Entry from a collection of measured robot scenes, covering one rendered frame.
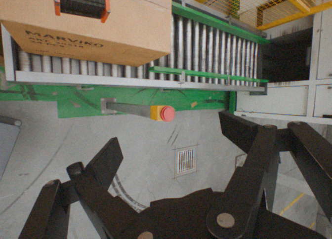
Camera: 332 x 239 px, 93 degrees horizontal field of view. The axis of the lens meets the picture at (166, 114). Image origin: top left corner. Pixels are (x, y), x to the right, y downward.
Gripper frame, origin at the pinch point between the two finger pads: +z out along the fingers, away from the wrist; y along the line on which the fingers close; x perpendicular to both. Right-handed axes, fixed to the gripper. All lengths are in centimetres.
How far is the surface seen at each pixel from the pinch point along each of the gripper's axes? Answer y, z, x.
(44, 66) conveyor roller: -56, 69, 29
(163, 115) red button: -1.3, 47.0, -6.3
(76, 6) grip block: -10.6, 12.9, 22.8
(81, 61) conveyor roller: -41, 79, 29
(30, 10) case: -33, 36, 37
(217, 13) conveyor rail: 65, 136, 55
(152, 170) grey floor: -33, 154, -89
